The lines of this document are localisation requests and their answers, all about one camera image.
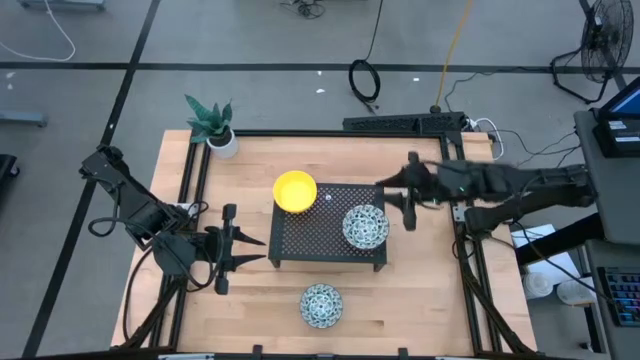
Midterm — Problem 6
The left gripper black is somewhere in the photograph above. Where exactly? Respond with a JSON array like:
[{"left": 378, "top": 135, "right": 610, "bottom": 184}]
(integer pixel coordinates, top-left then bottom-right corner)
[{"left": 202, "top": 203, "right": 267, "bottom": 295}]

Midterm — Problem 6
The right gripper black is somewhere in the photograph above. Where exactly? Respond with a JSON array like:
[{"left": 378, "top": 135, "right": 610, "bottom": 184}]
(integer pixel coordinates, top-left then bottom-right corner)
[{"left": 374, "top": 152, "right": 444, "bottom": 231}]

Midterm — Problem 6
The teal patterned ceramic bowl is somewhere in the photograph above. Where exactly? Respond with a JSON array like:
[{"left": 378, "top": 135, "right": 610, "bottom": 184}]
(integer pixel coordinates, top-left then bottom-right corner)
[
  {"left": 299, "top": 283, "right": 345, "bottom": 330},
  {"left": 341, "top": 203, "right": 391, "bottom": 251}
]

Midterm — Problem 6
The yellow mini bowl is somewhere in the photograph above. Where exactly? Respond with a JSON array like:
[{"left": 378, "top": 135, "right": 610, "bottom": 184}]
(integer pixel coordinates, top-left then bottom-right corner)
[{"left": 272, "top": 169, "right": 319, "bottom": 215}]

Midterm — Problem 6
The black perforated metal rack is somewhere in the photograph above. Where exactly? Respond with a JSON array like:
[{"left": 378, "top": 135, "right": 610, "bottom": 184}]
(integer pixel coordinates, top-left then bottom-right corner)
[{"left": 268, "top": 182, "right": 390, "bottom": 274}]

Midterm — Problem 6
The green plant in white pot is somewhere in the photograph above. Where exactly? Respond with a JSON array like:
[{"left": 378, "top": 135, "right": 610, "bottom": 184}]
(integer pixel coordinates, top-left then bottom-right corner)
[{"left": 183, "top": 93, "right": 240, "bottom": 160}]

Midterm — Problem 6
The white round container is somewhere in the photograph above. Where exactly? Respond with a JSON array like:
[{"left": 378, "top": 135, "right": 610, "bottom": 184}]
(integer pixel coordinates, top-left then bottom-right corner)
[
  {"left": 557, "top": 279, "right": 596, "bottom": 306},
  {"left": 522, "top": 269, "right": 554, "bottom": 301}
]

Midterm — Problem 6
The grey desk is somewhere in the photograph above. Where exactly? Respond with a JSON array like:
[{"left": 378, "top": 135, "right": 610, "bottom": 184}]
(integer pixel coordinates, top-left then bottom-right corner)
[{"left": 573, "top": 108, "right": 640, "bottom": 360}]

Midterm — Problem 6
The black laptop blue screen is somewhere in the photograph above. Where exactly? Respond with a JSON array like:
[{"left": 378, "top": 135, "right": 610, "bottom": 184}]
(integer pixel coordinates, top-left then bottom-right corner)
[{"left": 592, "top": 74, "right": 640, "bottom": 159}]

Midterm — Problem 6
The black chair base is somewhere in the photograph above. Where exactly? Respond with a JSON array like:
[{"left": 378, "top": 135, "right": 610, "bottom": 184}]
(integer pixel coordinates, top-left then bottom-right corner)
[{"left": 0, "top": 153, "right": 20, "bottom": 181}]

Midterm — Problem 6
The black backlit keyboard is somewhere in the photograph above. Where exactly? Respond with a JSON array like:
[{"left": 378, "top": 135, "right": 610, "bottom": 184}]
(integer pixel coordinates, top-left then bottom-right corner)
[{"left": 597, "top": 266, "right": 640, "bottom": 329}]

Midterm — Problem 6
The grey metal bar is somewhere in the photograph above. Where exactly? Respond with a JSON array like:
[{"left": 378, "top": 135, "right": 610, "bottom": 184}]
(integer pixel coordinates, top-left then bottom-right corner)
[{"left": 0, "top": 110, "right": 49, "bottom": 128}]

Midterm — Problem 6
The black floor fan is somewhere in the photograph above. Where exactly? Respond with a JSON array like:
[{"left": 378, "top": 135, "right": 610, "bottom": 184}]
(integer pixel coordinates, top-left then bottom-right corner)
[{"left": 549, "top": 0, "right": 636, "bottom": 105}]

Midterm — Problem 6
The grey metal base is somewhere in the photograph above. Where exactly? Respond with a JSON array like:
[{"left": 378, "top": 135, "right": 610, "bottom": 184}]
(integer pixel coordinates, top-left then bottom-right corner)
[{"left": 18, "top": 0, "right": 107, "bottom": 12}]

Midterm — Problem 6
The black aluminium frame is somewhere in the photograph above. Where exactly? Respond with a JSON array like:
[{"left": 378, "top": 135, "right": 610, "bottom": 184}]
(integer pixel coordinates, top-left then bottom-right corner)
[{"left": 119, "top": 128, "right": 539, "bottom": 359}]

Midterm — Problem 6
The white looped cable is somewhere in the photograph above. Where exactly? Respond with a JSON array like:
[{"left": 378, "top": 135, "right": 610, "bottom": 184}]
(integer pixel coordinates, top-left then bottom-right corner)
[{"left": 469, "top": 117, "right": 506, "bottom": 161}]

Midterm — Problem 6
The black coiled cable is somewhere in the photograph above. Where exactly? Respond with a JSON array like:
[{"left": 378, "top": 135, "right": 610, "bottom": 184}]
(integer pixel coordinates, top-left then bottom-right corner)
[{"left": 347, "top": 0, "right": 386, "bottom": 115}]

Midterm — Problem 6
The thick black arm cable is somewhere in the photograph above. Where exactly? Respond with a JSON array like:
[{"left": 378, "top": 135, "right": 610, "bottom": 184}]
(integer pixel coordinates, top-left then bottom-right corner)
[{"left": 122, "top": 244, "right": 169, "bottom": 344}]

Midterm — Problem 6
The yellow cable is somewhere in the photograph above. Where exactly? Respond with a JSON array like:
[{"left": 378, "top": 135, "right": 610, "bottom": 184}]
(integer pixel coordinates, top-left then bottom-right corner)
[{"left": 435, "top": 0, "right": 474, "bottom": 109}]

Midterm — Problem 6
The black cable bundle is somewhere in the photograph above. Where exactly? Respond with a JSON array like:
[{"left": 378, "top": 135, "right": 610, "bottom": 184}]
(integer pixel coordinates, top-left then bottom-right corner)
[{"left": 279, "top": 0, "right": 326, "bottom": 20}]

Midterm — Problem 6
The white floor cable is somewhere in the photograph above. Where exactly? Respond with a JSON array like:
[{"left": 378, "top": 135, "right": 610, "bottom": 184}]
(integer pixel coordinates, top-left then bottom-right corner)
[{"left": 0, "top": 0, "right": 77, "bottom": 64}]

